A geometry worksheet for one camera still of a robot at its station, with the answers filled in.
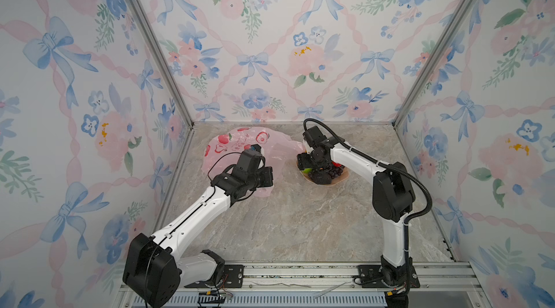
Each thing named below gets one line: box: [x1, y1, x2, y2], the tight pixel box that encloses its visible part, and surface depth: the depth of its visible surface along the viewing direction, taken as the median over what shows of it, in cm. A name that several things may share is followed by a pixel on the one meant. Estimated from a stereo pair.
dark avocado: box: [309, 170, 333, 186], surface depth 90 cm
